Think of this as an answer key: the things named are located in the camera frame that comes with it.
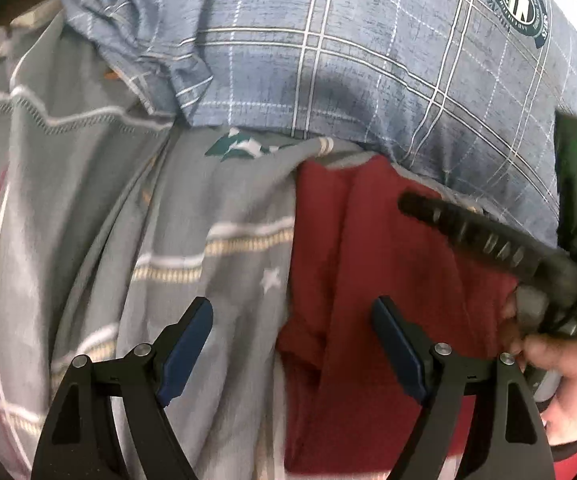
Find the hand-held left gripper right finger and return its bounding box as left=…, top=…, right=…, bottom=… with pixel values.
left=371, top=295, right=557, bottom=480

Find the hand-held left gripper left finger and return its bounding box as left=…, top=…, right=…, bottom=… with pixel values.
left=31, top=296, right=214, bottom=480

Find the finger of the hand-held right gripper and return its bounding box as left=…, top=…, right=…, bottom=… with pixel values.
left=397, top=191, right=560, bottom=287

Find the red small sweater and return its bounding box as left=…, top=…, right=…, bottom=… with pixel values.
left=276, top=154, right=525, bottom=477

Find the person's right hand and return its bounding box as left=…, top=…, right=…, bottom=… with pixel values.
left=502, top=294, right=577, bottom=447

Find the grey printed bed sheet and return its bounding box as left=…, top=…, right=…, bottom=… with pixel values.
left=0, top=0, right=469, bottom=480

